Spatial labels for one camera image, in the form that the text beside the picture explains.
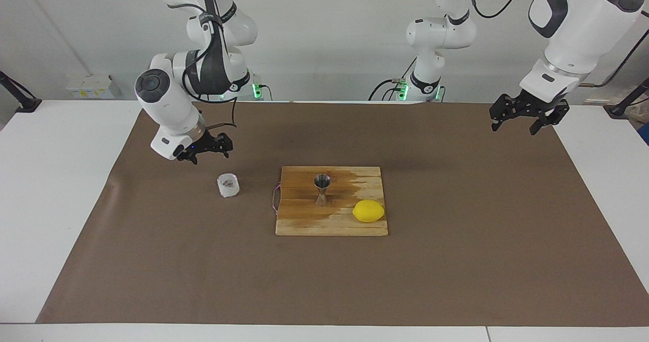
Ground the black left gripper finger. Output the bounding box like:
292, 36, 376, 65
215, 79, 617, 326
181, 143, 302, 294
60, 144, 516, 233
528, 101, 569, 136
489, 94, 518, 132

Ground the clear plastic cup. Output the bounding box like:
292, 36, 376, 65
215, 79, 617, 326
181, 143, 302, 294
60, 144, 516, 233
217, 172, 240, 199

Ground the steel double jigger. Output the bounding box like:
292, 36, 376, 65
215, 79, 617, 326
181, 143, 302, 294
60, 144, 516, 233
314, 174, 332, 207

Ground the black clamp stand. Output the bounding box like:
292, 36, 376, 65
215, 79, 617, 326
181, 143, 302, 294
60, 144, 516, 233
0, 71, 43, 113
603, 77, 649, 119

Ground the wooden cutting board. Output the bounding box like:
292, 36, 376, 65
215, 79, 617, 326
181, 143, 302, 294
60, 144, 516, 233
272, 166, 389, 237

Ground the brown table mat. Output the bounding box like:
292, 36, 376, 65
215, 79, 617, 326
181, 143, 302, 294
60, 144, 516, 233
35, 101, 649, 327

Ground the white power strip box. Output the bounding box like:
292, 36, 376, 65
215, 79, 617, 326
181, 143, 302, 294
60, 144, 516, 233
66, 74, 116, 100

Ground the yellow lemon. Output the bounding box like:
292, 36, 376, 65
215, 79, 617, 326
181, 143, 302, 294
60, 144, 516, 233
352, 200, 386, 223

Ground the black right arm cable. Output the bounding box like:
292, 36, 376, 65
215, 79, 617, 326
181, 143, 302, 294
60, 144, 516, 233
170, 0, 239, 130

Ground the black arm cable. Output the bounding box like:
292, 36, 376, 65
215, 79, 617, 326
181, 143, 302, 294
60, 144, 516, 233
170, 0, 239, 130
465, 0, 649, 88

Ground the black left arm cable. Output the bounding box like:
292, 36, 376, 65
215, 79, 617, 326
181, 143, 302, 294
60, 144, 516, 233
465, 0, 649, 88

